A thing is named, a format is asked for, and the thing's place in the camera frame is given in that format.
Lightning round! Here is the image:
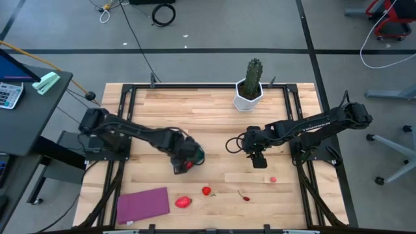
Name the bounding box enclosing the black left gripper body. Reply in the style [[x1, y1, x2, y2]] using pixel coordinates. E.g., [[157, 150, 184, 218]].
[[170, 136, 201, 163]]

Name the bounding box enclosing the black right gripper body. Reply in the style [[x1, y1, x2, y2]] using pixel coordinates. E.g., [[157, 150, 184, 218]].
[[242, 125, 272, 156]]

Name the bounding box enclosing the large red strawberry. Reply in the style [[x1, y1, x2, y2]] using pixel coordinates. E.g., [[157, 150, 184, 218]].
[[174, 196, 193, 209]]

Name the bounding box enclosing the white hexagonal plant pot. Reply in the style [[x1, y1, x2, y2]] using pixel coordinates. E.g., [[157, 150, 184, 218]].
[[232, 77, 264, 113]]

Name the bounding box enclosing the green cactus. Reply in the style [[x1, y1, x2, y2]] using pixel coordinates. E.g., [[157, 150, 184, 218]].
[[243, 57, 264, 98]]

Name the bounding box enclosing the purple cloth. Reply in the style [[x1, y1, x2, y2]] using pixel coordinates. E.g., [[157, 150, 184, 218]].
[[116, 187, 171, 226]]

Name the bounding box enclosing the grey chair base with casters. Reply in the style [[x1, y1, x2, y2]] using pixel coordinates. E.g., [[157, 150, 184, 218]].
[[366, 124, 416, 187]]

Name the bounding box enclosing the grey metal leg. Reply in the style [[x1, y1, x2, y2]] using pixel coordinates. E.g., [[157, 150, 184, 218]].
[[363, 84, 416, 101], [344, 0, 374, 17]]

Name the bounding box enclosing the mint green stapler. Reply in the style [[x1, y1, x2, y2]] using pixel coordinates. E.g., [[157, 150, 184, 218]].
[[31, 71, 62, 96]]

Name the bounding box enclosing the black desk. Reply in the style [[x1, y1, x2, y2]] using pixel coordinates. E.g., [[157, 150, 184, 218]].
[[0, 63, 74, 157]]

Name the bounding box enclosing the red and black cart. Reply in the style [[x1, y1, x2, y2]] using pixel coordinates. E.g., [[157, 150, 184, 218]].
[[365, 0, 416, 42]]

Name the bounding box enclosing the grey calculator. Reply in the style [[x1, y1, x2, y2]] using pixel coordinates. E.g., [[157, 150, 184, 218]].
[[0, 81, 25, 111]]

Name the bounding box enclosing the monitor with blue screen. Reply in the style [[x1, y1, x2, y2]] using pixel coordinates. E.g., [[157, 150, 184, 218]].
[[0, 47, 42, 84]]

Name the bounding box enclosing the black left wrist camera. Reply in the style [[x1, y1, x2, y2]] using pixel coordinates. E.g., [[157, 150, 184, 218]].
[[172, 159, 188, 176]]

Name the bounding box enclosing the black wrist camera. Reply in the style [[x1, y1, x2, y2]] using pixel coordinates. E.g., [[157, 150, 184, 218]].
[[251, 151, 268, 170], [172, 159, 188, 176]]

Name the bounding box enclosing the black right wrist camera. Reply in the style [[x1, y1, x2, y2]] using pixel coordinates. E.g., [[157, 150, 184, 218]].
[[251, 151, 268, 170]]

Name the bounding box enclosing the black metal table frame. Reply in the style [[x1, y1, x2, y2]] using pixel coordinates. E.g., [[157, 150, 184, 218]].
[[76, 83, 350, 228]]

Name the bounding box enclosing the long black floor cable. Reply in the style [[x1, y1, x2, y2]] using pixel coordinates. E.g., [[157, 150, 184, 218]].
[[118, 0, 163, 84]]

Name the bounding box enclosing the long white cable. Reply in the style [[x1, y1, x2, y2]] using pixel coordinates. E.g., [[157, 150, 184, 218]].
[[359, 0, 416, 70]]

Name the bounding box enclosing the coiled black cable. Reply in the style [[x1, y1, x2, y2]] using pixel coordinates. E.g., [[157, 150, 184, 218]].
[[151, 3, 177, 28]]

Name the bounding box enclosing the short white cable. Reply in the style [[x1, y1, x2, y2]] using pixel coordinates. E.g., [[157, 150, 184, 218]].
[[98, 6, 112, 25]]

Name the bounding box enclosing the yellow cable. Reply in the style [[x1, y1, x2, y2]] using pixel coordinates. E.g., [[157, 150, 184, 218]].
[[0, 40, 101, 107]]

